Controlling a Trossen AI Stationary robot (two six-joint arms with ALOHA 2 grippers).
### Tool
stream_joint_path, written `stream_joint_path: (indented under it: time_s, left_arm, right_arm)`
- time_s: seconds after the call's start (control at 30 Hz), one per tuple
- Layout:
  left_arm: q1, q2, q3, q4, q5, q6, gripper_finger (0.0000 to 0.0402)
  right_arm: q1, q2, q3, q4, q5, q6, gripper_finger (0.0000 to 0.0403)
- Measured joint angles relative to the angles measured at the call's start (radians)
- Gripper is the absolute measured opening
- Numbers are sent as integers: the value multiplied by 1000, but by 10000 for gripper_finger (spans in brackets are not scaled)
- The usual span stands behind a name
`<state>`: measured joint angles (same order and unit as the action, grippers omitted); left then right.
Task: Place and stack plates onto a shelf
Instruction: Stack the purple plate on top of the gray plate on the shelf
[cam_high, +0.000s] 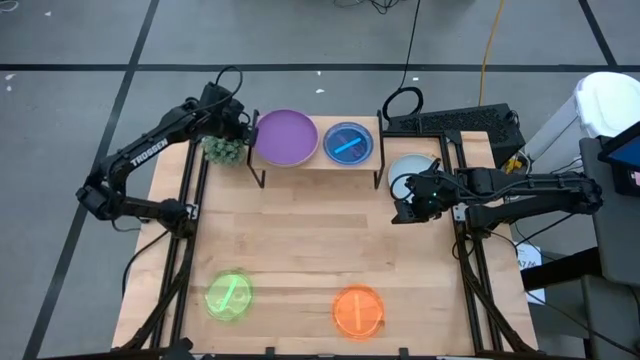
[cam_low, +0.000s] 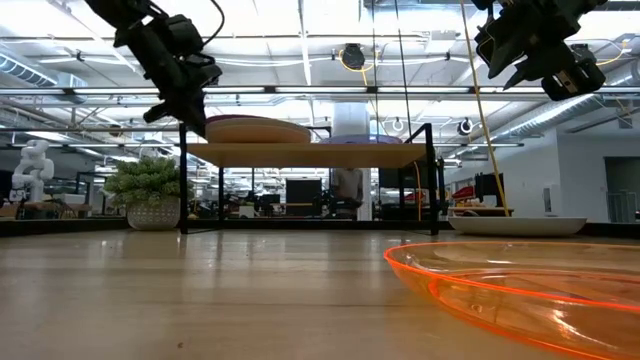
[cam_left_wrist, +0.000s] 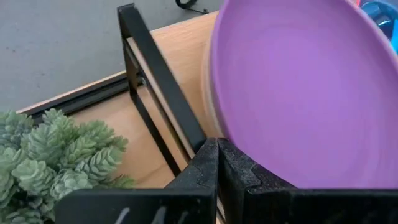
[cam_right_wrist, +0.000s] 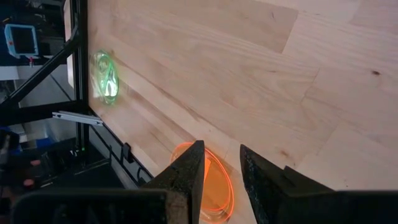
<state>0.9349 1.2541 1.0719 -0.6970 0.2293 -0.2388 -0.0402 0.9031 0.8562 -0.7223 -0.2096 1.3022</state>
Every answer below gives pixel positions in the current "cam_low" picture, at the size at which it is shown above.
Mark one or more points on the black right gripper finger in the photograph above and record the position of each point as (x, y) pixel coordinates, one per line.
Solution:
(510, 45)
(542, 65)

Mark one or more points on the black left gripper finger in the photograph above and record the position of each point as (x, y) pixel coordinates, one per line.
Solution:
(194, 117)
(159, 113)

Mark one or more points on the salmon pink plate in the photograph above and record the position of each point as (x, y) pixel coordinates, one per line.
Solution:
(260, 139)

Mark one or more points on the pale grey plate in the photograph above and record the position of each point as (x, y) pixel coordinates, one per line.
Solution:
(517, 227)

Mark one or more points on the pink transparent plate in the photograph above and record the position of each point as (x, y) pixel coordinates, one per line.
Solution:
(360, 142)

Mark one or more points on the orange transparent plate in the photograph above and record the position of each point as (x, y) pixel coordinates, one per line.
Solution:
(525, 300)

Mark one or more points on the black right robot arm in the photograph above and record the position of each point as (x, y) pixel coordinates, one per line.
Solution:
(585, 6)

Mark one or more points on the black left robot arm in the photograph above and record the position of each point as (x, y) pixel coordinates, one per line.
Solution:
(115, 10)

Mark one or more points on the wooden shelf with black legs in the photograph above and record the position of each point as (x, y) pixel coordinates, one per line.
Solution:
(310, 155)

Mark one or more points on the potted green plant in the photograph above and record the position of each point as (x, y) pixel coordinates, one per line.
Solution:
(152, 215)

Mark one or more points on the white robot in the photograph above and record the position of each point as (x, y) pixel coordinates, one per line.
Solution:
(32, 170)

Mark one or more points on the person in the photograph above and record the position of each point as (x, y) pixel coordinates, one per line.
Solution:
(347, 192)

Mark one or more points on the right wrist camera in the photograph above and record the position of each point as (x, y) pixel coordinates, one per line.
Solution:
(575, 80)

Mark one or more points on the black aluminium rig frame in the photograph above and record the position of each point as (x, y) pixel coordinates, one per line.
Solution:
(75, 227)

